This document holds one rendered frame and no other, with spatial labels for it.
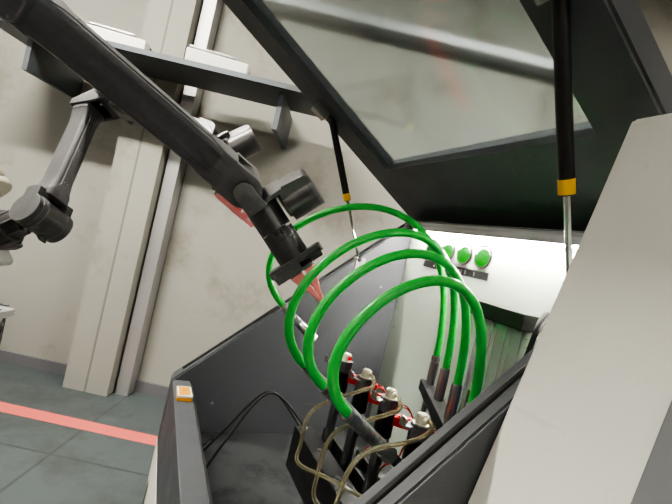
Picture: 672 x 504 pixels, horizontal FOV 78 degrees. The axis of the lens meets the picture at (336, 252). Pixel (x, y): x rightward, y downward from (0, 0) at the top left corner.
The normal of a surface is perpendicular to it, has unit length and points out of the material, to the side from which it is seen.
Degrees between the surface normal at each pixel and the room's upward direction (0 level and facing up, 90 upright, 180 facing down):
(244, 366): 90
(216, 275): 90
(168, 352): 90
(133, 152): 90
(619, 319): 76
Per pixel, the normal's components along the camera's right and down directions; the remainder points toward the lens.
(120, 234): 0.02, 0.02
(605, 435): -0.81, -0.43
